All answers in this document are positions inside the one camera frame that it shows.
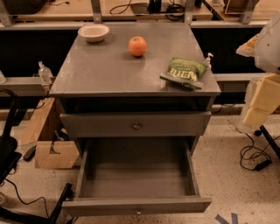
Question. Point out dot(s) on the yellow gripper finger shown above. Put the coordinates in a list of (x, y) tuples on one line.
[(265, 100), (248, 49)]

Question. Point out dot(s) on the orange fruit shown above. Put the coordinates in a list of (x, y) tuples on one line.
[(137, 46)]

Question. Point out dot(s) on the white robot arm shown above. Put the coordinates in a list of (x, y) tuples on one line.
[(264, 47)]

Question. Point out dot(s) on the grey drawer cabinet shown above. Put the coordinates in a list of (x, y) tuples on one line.
[(106, 78)]

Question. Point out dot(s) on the open lower grey drawer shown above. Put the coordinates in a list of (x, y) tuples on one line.
[(136, 175)]

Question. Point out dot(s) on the closed upper grey drawer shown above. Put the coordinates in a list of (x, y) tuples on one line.
[(125, 124)]

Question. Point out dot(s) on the white pump bottle right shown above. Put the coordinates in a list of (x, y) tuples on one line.
[(208, 60)]

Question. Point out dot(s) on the green chip bag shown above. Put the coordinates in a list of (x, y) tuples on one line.
[(185, 72)]

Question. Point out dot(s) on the white bowl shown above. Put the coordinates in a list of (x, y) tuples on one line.
[(93, 33)]

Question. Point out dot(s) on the clear sanitizer bottle left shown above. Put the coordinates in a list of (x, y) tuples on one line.
[(44, 73)]

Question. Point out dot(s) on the cardboard box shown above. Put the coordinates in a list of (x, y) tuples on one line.
[(50, 153)]

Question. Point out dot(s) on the black chair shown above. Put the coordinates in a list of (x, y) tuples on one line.
[(8, 161)]

